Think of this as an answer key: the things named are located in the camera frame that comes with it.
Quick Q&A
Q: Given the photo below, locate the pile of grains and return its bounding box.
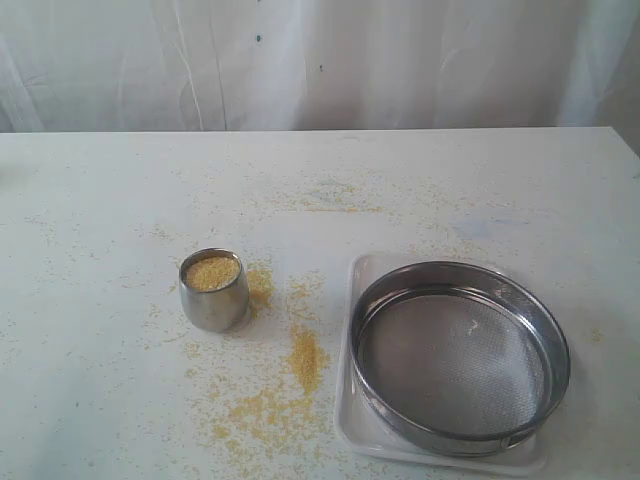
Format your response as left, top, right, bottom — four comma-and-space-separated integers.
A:
185, 256, 240, 292

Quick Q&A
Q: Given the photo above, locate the round steel mesh sieve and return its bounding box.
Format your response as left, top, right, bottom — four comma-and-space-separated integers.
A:
348, 261, 571, 457

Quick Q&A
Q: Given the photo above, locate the stainless steel cup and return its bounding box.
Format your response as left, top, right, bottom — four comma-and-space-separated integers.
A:
179, 248, 249, 333

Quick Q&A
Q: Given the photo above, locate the white plastic tray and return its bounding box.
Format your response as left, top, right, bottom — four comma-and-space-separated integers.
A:
334, 251, 548, 477

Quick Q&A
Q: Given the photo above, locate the white backdrop curtain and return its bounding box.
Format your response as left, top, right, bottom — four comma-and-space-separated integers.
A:
0, 0, 640, 134

